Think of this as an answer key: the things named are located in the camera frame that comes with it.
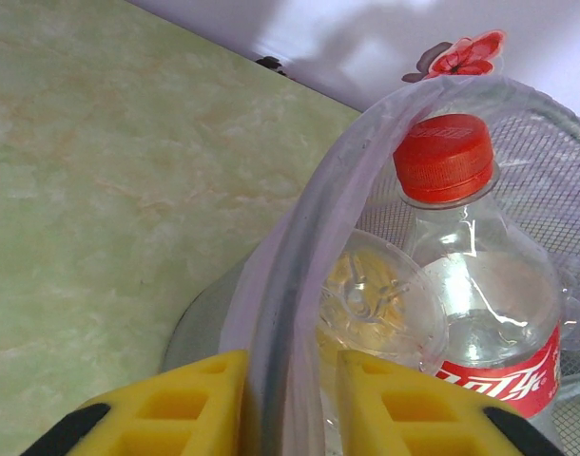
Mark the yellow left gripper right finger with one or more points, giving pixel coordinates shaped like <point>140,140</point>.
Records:
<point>413,423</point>

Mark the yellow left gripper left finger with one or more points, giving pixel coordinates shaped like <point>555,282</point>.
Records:
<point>176,418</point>

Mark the yellow cartoon label bottle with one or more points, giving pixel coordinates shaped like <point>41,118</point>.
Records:
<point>375,304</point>

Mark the clear cola bottle red label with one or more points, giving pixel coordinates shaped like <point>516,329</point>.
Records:
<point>442,157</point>

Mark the clear plastic bin liner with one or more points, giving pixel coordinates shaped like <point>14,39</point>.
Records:
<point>347,157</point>

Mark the red flower wall sticker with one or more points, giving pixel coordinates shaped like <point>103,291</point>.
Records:
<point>461,59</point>

